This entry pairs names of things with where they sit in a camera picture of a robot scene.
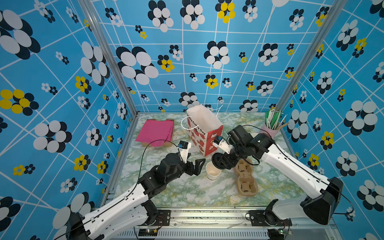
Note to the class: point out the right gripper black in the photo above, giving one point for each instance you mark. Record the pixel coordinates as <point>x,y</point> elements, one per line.
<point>226,160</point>

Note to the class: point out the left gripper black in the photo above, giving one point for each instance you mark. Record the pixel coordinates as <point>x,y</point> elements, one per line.
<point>191,170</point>

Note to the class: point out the single white paper cup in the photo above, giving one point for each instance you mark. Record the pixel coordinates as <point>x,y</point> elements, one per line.
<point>212,172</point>

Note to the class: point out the brown pulp cup carrier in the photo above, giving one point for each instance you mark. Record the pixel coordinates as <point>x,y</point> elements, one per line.
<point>247,185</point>

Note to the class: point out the single black coffee lid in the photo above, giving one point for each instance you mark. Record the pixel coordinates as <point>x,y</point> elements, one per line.
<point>216,161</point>

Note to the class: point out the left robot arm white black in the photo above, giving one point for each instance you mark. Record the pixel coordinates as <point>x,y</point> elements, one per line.
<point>134,207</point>

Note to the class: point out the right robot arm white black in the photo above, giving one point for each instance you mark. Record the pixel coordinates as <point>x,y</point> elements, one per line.
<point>322,194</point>

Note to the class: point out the red white paper gift bag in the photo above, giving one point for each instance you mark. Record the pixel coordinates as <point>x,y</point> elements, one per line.
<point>203,126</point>

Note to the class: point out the pink napkin stack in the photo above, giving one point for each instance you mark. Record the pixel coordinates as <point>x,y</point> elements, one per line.
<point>156,130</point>

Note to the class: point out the brown cardboard napkin tray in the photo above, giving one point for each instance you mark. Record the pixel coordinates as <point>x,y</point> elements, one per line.
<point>158,143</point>

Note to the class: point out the pink straw holder cup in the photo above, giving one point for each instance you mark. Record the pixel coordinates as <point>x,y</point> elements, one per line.
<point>268,132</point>

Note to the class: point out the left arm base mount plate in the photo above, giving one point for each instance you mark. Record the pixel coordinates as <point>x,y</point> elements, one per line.
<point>162,218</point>

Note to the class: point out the aluminium front rail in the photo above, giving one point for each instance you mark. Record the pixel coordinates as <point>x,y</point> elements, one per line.
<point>227,224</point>

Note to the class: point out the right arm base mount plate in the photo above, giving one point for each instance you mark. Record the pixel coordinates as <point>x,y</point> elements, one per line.
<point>259,218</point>

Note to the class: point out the right aluminium corner post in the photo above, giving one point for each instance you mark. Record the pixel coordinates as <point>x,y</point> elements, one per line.
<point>323,31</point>

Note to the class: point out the aluminium corner post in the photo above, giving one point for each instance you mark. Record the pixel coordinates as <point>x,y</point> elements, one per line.
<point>323,31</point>
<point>90,15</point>

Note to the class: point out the left aluminium corner post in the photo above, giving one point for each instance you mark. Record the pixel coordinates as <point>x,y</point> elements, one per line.
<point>90,15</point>

